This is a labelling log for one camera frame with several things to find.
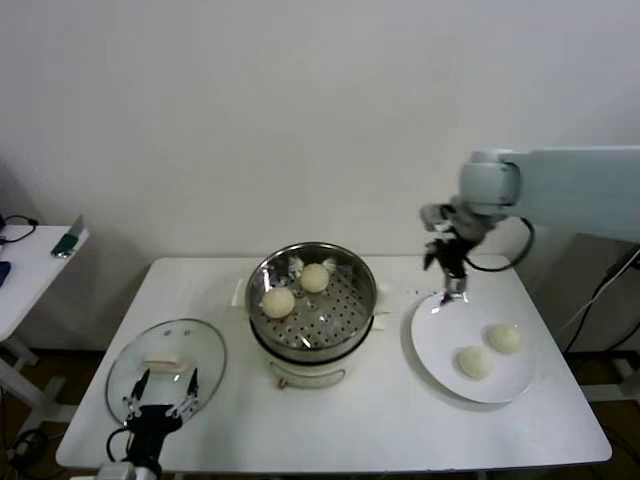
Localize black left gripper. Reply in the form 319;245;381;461
123;367;200;465

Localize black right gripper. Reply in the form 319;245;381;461
423;232;484;307

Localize glass pot lid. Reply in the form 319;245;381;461
104;317;229;425

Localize white steamed baozi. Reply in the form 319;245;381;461
454;345;495;381
299;263;330;294
262;288;296;321
485;323;524;356

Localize stainless steel steamer basket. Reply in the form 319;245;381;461
246;242;380;354

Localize steel steamer pot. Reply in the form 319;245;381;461
231;278;395;391

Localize white round plate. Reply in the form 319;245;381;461
401;291;538;405

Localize white side table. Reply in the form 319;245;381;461
0;223;91;441

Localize green flat board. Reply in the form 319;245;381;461
51;213;90;259

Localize white stand base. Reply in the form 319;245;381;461
564;349;640;404

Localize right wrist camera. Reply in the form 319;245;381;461
418;202;451;232

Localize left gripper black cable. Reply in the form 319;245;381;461
107;428;136;464

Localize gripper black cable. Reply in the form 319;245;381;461
463;217;537;272
107;428;136;464

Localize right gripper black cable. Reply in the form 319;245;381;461
463;217;537;272

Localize black floor cables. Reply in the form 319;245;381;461
7;427;51;460

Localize white power cable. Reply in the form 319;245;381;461
557;259;640;341

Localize thin black cable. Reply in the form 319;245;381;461
0;213;39;245

